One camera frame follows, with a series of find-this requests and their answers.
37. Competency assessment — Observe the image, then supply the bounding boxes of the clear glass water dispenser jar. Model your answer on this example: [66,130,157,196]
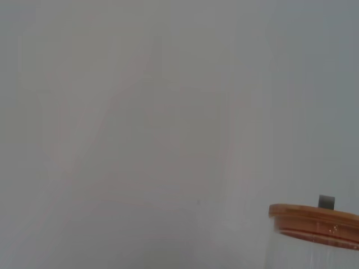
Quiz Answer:
[268,222,359,269]

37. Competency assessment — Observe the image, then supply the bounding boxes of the wooden jar lid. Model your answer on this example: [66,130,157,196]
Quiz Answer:
[268,194,359,244]

